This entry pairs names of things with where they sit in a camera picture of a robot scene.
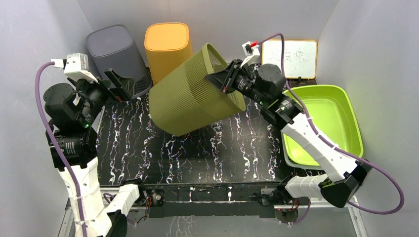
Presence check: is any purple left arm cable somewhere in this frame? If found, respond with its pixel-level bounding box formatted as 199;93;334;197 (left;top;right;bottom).
35;61;88;237

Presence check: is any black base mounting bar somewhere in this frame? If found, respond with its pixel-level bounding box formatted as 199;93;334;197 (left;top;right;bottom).
144;183;311;219

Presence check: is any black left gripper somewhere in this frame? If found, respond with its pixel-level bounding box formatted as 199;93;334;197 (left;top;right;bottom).
70;68;134;124

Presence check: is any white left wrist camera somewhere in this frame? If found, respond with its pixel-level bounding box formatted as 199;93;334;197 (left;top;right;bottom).
50;53;98;83

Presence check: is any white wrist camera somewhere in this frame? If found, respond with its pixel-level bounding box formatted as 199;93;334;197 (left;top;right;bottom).
50;53;98;83
240;41;260;68

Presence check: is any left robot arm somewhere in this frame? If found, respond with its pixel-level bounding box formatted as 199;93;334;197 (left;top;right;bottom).
37;67;150;237

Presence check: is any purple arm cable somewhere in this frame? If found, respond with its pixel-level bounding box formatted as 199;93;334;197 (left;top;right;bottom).
256;33;405;226
35;61;88;237

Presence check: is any grey mesh bin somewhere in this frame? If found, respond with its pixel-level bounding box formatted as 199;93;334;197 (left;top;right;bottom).
86;24;153;98

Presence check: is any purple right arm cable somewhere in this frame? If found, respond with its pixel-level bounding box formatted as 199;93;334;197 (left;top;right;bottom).
256;33;405;226

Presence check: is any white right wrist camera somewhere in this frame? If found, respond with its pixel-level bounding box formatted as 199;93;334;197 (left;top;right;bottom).
240;41;260;68

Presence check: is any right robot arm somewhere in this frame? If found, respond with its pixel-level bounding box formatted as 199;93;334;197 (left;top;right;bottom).
205;60;372;208

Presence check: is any lime green plastic tub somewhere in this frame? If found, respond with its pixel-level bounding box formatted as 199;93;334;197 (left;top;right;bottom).
285;85;364;167

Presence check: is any small whiteboard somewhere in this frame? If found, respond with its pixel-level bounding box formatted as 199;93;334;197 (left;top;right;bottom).
261;39;318;79

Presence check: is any olive green mesh bin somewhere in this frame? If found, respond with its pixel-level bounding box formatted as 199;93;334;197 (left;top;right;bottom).
149;43;246;136

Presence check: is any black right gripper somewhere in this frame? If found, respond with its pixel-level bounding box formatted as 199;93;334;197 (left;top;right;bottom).
205;60;268;107

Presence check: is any orange mesh bin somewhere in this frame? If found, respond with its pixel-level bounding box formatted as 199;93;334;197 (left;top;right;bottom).
144;22;193;85

